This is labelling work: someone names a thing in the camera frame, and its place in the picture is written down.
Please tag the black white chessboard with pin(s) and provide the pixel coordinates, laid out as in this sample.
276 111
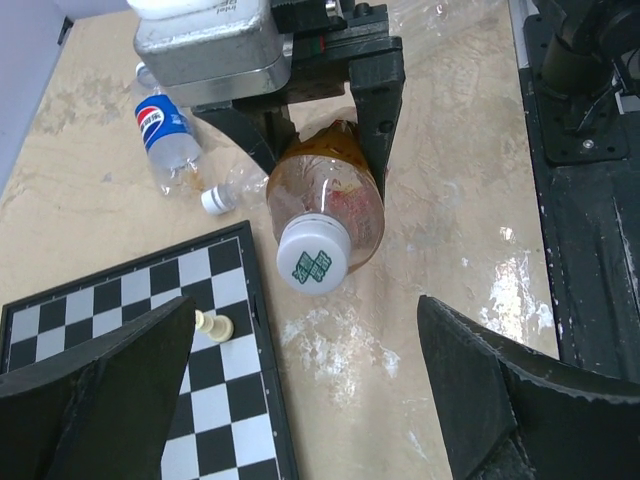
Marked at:
230 420

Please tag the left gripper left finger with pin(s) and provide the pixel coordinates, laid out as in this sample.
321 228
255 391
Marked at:
102 409

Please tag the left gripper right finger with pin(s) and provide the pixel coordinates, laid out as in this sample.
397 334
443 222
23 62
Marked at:
507 411

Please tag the amber drink bottle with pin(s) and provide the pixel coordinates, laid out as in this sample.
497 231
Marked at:
328 174

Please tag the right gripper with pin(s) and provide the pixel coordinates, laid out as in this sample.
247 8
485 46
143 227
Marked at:
334 43

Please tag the clear empty bottle centre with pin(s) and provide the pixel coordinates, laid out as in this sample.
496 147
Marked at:
244 187

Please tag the white bottle cap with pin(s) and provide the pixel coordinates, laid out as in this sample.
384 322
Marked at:
313 254

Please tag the pepsi label bottle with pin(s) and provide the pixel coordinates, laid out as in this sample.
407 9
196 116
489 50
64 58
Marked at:
169 140

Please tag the white chess piece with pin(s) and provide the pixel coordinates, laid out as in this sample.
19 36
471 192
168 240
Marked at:
219 328

